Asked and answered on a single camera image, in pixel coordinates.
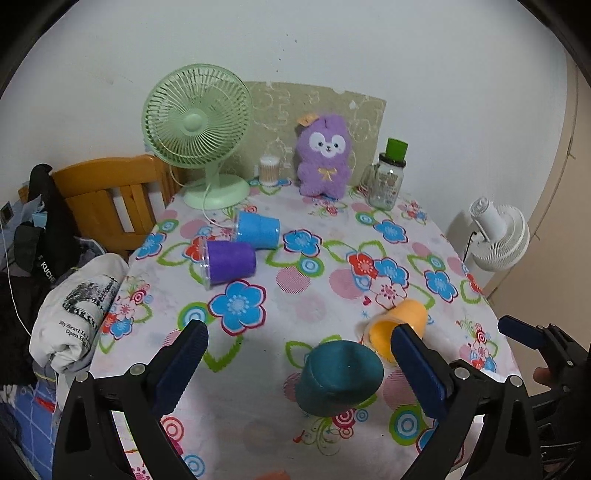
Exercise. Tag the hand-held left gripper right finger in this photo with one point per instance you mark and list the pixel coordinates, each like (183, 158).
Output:
(415, 364)

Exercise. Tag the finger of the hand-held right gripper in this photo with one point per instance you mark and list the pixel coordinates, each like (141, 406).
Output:
(521, 331)

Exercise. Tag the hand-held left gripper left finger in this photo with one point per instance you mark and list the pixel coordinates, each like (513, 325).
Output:
(182, 355)

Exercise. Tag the orange cup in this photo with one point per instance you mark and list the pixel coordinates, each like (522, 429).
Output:
(408, 314)

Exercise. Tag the teal cup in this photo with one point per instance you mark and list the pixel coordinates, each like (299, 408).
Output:
(341, 374)

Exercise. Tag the purple cup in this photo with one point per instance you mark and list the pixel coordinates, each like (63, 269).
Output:
(231, 263)

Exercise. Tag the blue cup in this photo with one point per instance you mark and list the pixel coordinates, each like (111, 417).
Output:
(258, 229)

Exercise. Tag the person's right hand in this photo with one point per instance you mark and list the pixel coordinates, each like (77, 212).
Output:
(542, 377)

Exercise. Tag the white floor fan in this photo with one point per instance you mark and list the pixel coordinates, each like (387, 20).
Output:
(498, 240)

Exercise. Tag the white printed shirt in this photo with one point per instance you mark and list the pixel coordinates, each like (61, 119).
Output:
(78, 304)

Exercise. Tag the blue checkered bedsheet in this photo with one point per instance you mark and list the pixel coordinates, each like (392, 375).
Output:
(32, 415)

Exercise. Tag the glass jar with green lid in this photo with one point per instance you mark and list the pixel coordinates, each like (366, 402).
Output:
(385, 184)

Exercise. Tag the black garment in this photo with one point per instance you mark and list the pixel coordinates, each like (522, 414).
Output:
(46, 221)

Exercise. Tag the wooden chair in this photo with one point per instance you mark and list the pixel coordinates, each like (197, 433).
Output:
(92, 184)

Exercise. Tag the cotton swab container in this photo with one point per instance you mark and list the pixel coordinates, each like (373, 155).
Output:
(269, 171)

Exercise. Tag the purple plush toy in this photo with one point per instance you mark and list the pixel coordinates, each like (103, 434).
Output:
(323, 161)

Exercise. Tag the green desk fan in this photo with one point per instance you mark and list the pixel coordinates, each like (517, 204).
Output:
(194, 122)

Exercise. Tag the beige patterned board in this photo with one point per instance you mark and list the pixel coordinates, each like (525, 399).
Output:
(277, 110)

